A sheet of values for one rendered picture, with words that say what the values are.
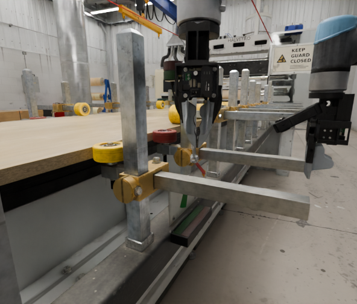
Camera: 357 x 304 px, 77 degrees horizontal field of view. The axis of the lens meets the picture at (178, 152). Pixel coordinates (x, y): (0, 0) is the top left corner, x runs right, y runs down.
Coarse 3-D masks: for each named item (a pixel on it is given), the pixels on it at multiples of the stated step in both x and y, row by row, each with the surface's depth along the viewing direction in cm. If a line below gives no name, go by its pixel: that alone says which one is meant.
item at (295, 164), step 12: (168, 144) 75; (204, 156) 68; (216, 156) 67; (228, 156) 65; (240, 156) 63; (252, 156) 62; (264, 156) 60; (276, 156) 60; (276, 168) 60; (288, 168) 58; (300, 168) 57
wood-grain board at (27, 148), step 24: (24, 120) 114; (48, 120) 114; (72, 120) 114; (96, 120) 114; (120, 120) 114; (168, 120) 114; (0, 144) 56; (24, 144) 56; (48, 144) 56; (72, 144) 56; (0, 168) 37; (24, 168) 40; (48, 168) 44
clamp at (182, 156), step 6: (204, 144) 73; (180, 150) 64; (186, 150) 64; (198, 150) 68; (174, 156) 65; (180, 156) 64; (186, 156) 63; (198, 156) 69; (180, 162) 65; (186, 162) 64
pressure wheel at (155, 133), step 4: (156, 132) 72; (160, 132) 71; (164, 132) 71; (168, 132) 71; (172, 132) 72; (176, 132) 74; (156, 136) 72; (160, 136) 71; (164, 136) 71; (168, 136) 71; (172, 136) 72; (176, 136) 74; (156, 140) 72; (160, 140) 72; (164, 140) 71; (168, 140) 72; (172, 140) 73; (176, 140) 75; (164, 144) 75; (164, 156) 76; (164, 160) 77
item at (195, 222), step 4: (204, 208) 65; (208, 208) 65; (200, 212) 63; (204, 212) 63; (200, 216) 61; (196, 220) 59; (200, 220) 59; (192, 224) 57; (196, 224) 57; (188, 228) 56; (192, 228) 56; (184, 232) 54; (188, 232) 54
